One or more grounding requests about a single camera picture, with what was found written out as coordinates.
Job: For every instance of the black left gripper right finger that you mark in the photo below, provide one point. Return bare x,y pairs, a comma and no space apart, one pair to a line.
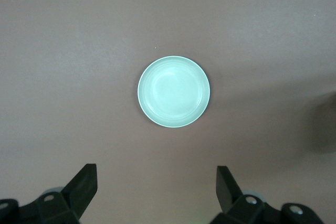
231,197

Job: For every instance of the brown table cloth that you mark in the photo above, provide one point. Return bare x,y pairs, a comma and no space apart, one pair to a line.
78,64

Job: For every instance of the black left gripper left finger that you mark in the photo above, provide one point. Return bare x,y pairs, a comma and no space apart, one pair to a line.
78,195

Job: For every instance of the pale green round plate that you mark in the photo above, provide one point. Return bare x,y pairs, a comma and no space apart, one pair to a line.
173,91

